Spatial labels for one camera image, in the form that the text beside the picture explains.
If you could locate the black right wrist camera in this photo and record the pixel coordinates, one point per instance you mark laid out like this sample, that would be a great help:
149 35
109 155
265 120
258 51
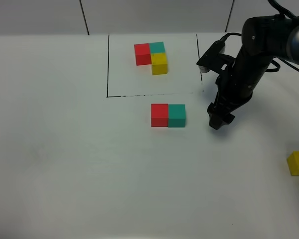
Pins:
214 59

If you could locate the yellow template block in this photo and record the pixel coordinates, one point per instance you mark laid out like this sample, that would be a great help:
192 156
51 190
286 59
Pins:
159 63

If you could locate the red template block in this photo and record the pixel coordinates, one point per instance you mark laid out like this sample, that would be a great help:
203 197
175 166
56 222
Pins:
142 54

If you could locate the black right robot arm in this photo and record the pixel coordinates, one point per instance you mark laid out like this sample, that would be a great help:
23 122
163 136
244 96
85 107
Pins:
263 39

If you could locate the teal template block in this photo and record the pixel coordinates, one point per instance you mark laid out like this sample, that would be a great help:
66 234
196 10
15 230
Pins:
157 47

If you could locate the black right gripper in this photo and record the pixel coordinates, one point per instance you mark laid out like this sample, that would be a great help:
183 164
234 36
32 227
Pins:
237 89

